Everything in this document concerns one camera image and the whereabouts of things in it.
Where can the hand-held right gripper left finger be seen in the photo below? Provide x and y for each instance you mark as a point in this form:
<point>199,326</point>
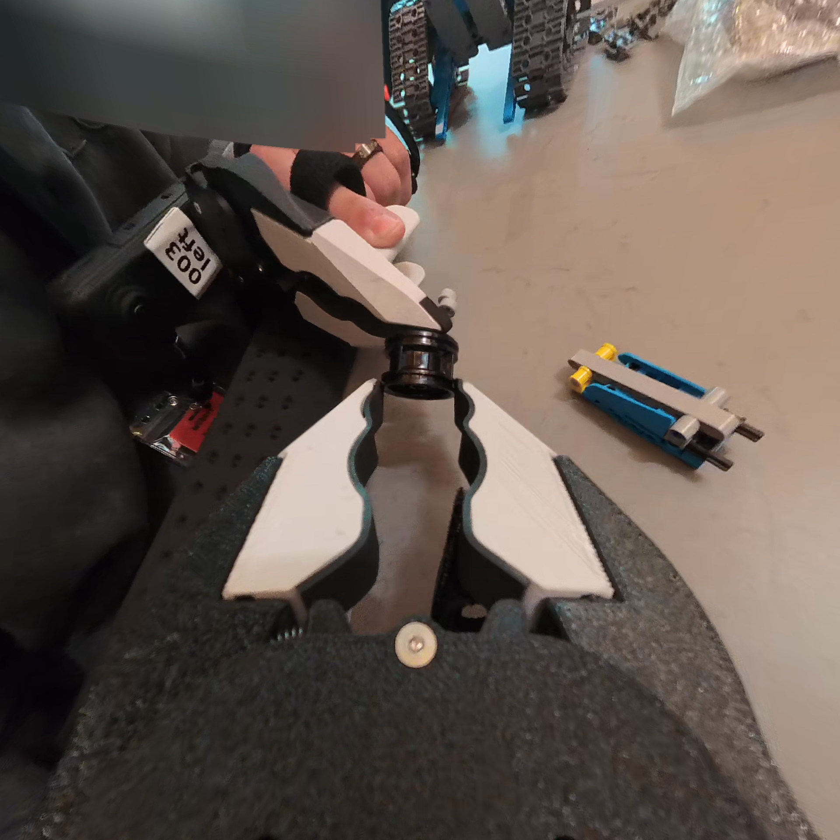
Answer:
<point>302,518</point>

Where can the toy tracked robot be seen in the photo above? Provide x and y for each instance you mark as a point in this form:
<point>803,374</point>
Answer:
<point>472,52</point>

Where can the person's grey sweatshirt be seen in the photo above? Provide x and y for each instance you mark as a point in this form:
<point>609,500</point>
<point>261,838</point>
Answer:
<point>59,459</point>

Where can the grey desk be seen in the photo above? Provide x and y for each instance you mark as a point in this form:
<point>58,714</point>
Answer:
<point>623,262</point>

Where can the blue grey brick assembly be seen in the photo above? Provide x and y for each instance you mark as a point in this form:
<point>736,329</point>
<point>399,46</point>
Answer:
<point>656,407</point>

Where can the black toy wheel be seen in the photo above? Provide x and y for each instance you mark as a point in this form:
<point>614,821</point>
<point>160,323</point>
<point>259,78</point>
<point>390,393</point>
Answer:
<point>420,364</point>

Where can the red label tag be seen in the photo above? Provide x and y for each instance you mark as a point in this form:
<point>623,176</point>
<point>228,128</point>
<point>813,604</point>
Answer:
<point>190,423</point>

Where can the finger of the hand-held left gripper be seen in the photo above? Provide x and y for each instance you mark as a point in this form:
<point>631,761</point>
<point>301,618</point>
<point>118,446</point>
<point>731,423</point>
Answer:
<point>367,275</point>
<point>334,321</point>

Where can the black perforated mat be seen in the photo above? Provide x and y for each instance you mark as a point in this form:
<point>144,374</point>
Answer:
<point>275,407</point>

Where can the black track pieces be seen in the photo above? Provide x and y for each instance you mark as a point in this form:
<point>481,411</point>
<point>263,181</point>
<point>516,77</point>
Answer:
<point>630,29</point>

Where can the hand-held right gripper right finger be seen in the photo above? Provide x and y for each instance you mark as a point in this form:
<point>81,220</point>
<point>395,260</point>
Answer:
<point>538,518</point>

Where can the large clear plastic bag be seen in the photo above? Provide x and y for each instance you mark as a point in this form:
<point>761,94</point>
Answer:
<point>754,46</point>

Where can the person's left hand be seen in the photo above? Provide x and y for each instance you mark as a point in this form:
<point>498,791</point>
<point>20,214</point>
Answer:
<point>374,216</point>

